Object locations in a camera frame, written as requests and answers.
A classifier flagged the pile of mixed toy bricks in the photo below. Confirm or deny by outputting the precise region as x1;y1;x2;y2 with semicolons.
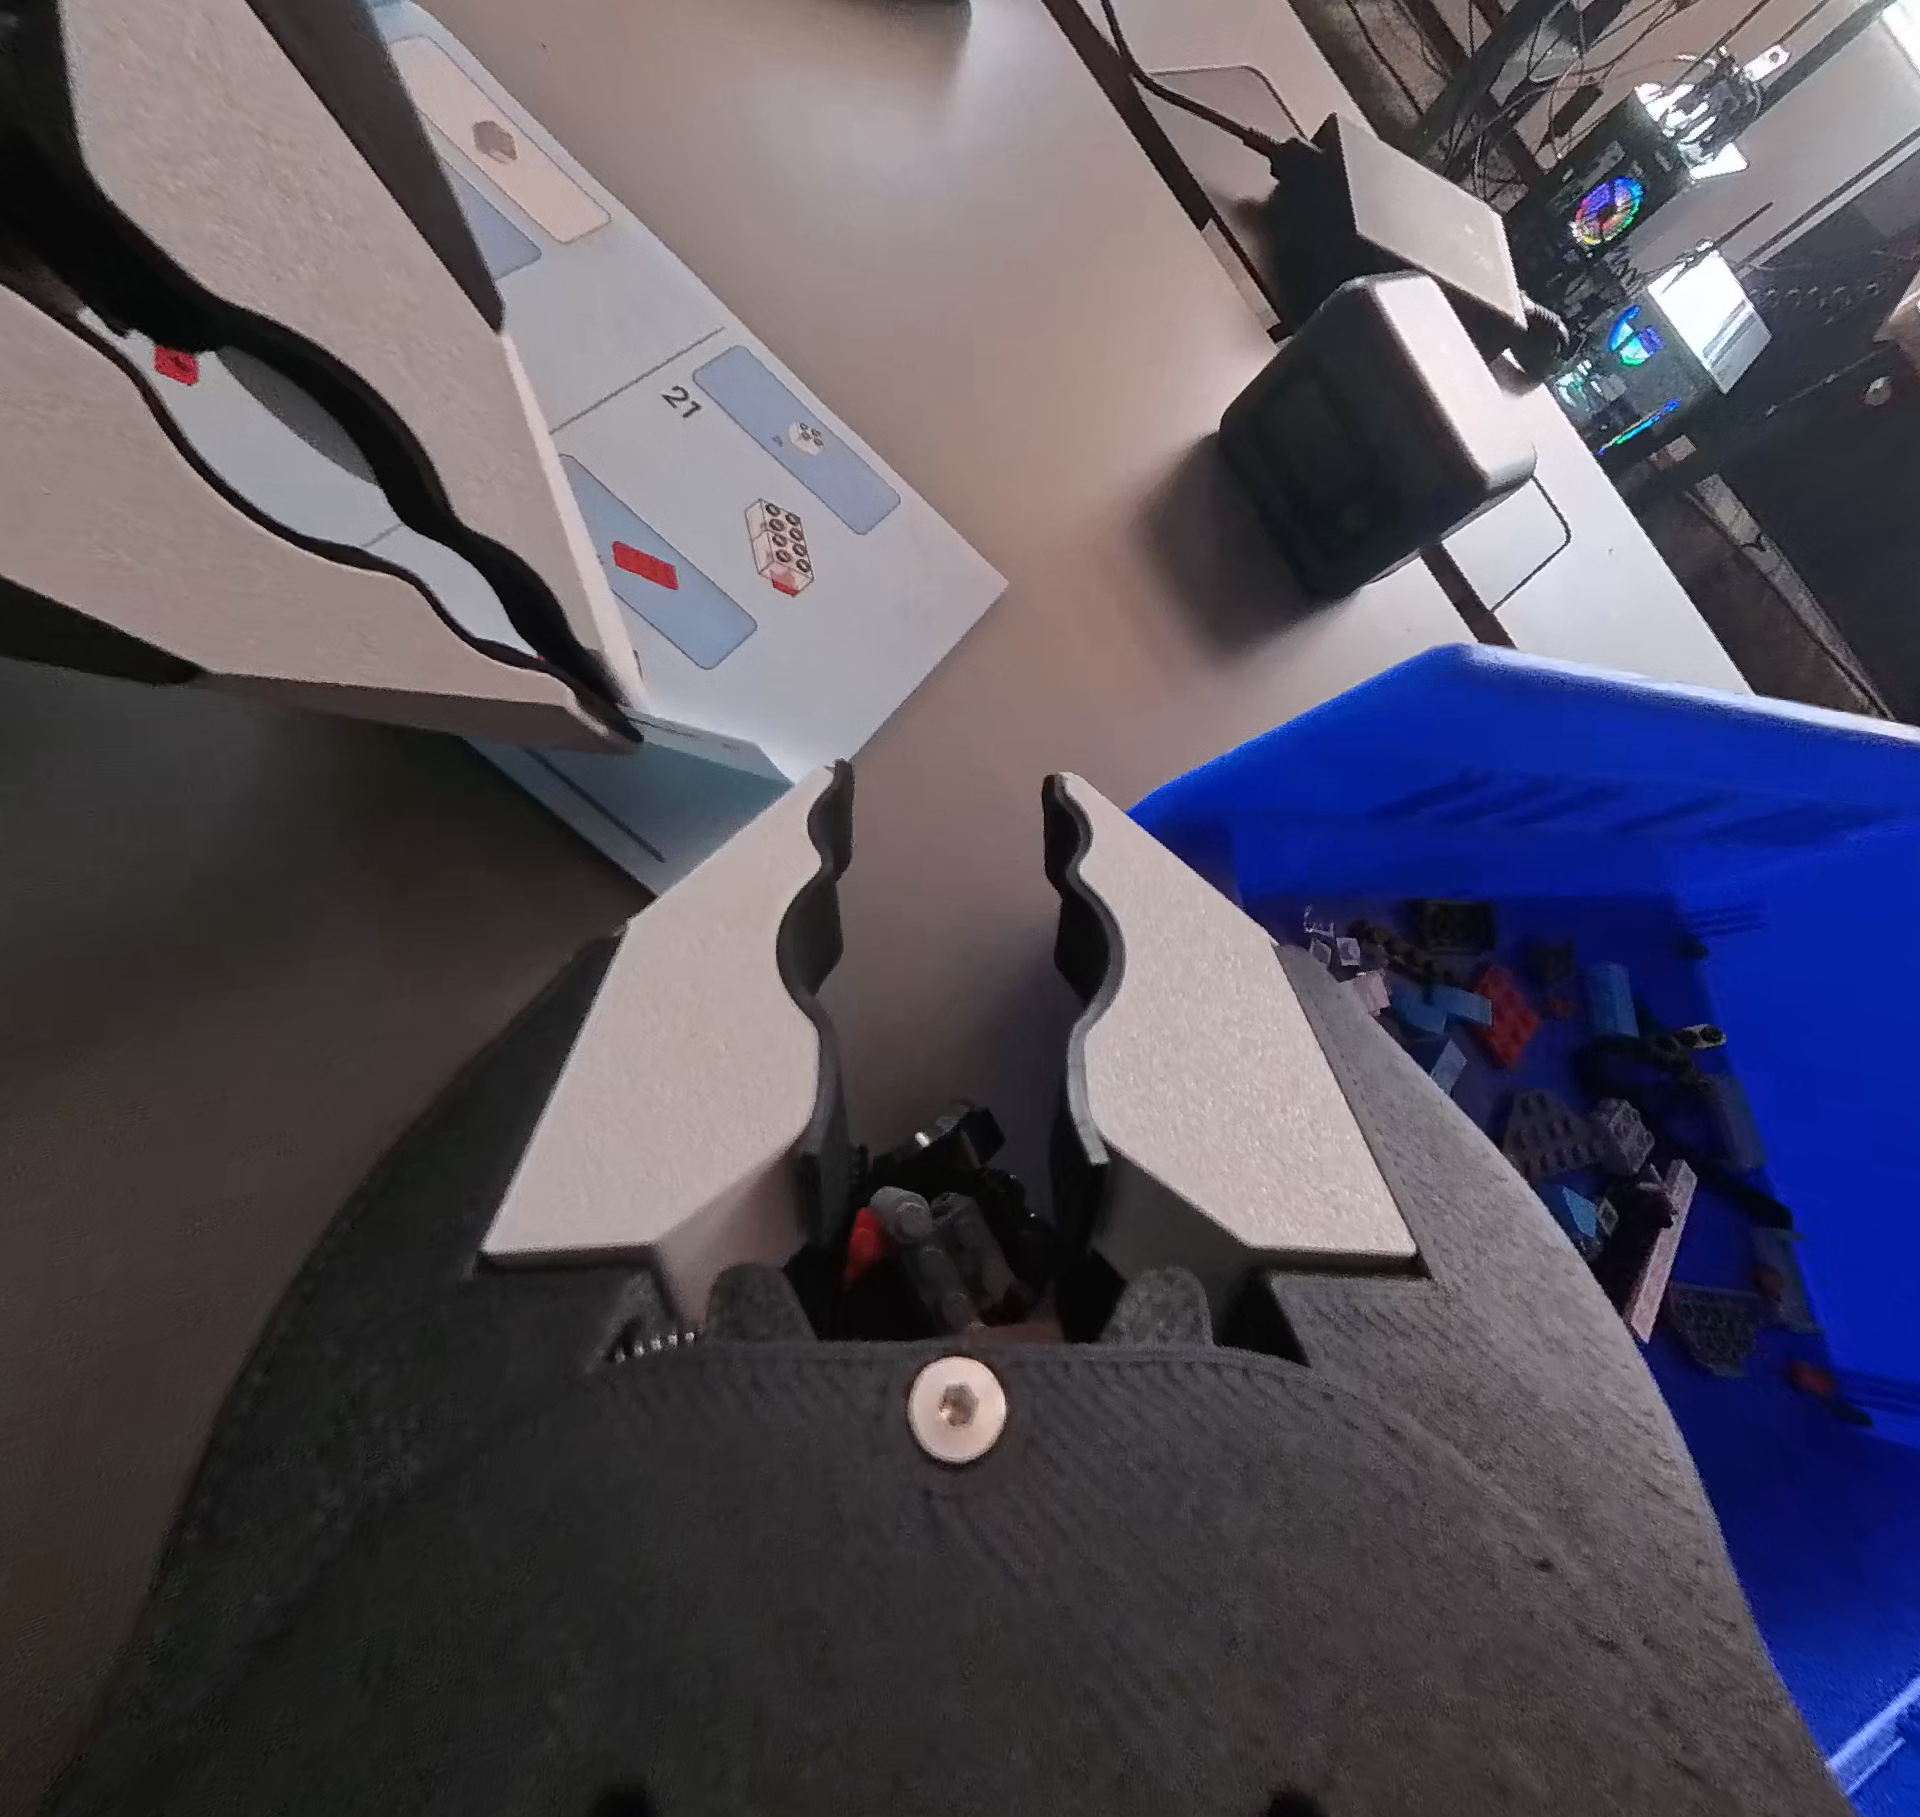
1289;889;1882;1428

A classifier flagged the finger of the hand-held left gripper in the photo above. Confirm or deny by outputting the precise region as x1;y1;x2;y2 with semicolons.
0;284;644;754
45;0;644;741

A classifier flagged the large blue plastic bin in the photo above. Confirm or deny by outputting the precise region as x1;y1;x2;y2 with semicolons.
1121;640;1920;1817

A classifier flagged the dark grey toy brick model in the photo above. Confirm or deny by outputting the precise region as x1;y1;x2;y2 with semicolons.
820;1097;1063;1343

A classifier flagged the grey desk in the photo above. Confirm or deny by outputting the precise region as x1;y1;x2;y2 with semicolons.
0;0;1755;1701

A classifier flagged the white computer tower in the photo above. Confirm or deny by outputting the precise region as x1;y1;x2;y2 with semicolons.
1551;254;1774;458

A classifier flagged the black cube speaker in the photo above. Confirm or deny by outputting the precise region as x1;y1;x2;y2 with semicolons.
1217;269;1536;599

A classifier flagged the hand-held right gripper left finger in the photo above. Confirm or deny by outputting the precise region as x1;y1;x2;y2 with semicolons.
482;760;857;1323

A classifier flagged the black cable with plug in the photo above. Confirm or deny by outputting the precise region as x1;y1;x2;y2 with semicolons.
996;0;1324;181

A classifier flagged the black computer tower rainbow fan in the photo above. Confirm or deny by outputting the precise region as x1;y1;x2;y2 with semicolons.
1559;135;1661;259

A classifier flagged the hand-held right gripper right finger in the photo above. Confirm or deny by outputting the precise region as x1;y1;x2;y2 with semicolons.
1045;768;1421;1325

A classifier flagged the pale blue instruction booklet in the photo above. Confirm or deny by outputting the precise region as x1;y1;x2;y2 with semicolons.
90;0;1007;898

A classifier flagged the flat grey device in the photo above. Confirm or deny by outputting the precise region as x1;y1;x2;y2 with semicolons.
1272;107;1529;329

